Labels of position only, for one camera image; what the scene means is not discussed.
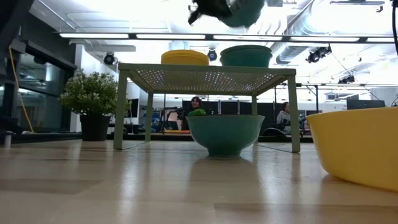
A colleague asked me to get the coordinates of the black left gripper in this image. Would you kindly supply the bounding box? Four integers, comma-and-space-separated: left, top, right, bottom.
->
187, 0, 233, 26

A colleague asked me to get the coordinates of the teal patterned bowl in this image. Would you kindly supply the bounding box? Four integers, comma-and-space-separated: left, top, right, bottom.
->
221, 54, 272, 68
185, 114, 266, 157
220, 44, 274, 57
219, 0, 266, 29

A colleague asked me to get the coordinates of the person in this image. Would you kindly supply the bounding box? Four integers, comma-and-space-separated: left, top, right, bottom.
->
275, 101, 292, 135
182, 96, 205, 131

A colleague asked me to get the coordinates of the green item in bowl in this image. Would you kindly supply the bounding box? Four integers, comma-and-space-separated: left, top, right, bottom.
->
187, 108, 208, 118

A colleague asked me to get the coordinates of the overhead LED light bar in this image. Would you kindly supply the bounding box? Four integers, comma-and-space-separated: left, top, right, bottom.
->
58, 32, 398, 44

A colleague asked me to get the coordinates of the green perforated metal stand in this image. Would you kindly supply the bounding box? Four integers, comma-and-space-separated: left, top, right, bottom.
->
113, 62, 302, 154

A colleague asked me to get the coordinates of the green potted plant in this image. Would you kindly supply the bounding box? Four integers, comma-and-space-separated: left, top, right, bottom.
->
58, 70, 132, 142

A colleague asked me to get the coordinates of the black track light cluster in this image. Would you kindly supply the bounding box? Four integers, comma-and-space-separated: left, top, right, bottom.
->
305, 44, 333, 64
338, 74, 356, 85

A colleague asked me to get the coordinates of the black office chair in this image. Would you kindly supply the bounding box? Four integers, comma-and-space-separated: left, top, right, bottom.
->
262, 126, 289, 137

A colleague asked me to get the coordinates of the black computer monitor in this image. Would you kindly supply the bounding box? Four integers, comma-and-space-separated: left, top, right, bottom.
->
346, 99, 386, 110

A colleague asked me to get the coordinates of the yellow extension cable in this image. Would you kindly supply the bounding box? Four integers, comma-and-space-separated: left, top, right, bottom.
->
8, 45, 35, 134

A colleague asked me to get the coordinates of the white cylindrical post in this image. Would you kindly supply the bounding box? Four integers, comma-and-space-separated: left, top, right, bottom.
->
2, 131, 13, 149

